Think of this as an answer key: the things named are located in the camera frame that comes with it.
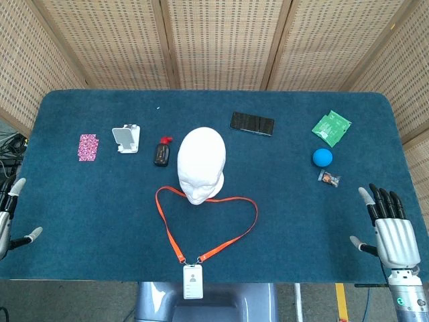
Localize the white foam mannequin head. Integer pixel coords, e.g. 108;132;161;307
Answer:
176;126;227;206

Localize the green foil packet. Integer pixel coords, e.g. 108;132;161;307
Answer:
310;109;353;148

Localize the white phone stand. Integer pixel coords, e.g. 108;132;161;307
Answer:
111;123;141;154

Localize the black smartphone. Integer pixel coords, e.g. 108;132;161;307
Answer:
229;111;275;138

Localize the small clear snack wrapper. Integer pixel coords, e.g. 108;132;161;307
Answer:
317;169;342;189

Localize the pink patterned card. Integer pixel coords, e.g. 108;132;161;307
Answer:
77;133;100;162

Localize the yellow floor tape strip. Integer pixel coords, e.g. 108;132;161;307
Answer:
334;283;349;322

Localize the orange lanyard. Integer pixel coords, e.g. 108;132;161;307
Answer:
155;186;259;264

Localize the blue ball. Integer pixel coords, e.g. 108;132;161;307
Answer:
312;148;334;168

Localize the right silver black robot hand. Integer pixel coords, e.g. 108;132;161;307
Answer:
349;182;422;269

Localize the black floor cable bundle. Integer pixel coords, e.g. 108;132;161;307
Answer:
0;132;29;184

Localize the grey-blue robot torso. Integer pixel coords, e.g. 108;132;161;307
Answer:
133;281;279;322

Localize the black bottle with red cap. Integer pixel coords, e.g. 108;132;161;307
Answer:
153;136;174;168

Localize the white ID badge holder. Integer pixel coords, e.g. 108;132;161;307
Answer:
182;264;204;300

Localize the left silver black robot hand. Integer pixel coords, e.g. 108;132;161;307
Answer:
0;177;44;261

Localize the woven bamboo folding screen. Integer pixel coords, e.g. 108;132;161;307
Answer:
0;0;429;232

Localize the dark blue felt table cloth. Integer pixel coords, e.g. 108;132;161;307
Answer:
0;89;429;284

